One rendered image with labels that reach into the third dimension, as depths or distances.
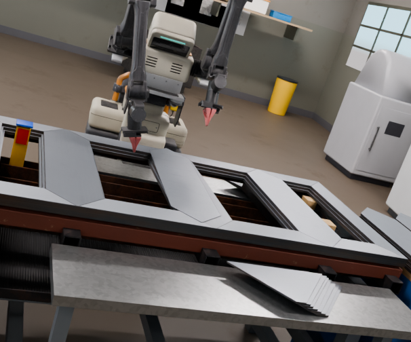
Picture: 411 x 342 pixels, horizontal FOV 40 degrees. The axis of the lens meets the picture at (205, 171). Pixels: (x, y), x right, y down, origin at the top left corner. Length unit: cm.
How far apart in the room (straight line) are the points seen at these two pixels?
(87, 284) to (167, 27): 149
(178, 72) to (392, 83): 448
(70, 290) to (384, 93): 575
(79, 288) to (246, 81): 870
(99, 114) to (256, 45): 708
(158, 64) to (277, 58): 743
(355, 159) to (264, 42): 375
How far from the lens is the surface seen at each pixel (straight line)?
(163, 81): 273
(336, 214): 244
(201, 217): 184
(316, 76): 1036
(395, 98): 694
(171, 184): 205
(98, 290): 149
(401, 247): 232
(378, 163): 702
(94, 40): 961
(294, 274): 184
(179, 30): 268
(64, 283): 149
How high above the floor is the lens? 153
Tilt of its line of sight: 17 degrees down
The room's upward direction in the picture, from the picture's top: 18 degrees clockwise
